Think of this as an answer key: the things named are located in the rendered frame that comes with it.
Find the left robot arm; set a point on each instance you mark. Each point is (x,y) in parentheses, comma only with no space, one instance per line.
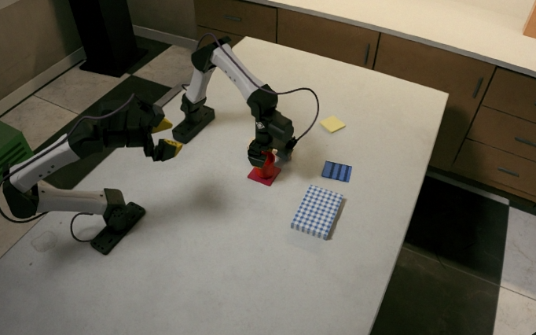
(263,105)

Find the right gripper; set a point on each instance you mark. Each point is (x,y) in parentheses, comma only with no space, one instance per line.
(163,151)

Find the beige rectangular block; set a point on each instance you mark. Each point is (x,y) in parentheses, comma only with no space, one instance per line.
(273,152)

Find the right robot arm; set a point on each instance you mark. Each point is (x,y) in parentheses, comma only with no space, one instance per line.
(82,143)

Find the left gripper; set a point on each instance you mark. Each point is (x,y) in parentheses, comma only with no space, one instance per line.
(259,144)

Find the red square coaster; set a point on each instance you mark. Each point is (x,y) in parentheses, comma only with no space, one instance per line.
(265,181)

